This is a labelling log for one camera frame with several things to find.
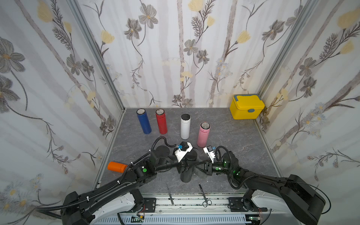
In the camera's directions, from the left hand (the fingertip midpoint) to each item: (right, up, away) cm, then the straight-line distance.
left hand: (195, 156), depth 65 cm
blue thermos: (-32, +20, +25) cm, 46 cm away
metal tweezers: (-12, -28, +10) cm, 32 cm away
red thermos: (-20, +20, +25) cm, 37 cm away
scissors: (+7, -27, +10) cm, 30 cm away
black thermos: (-3, -1, -4) cm, 5 cm away
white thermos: (-5, +14, +25) cm, 28 cm away
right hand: (+1, -8, +8) cm, 11 cm away
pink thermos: (+7, +13, +16) cm, 22 cm away
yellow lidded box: (+43, +28, +40) cm, 65 cm away
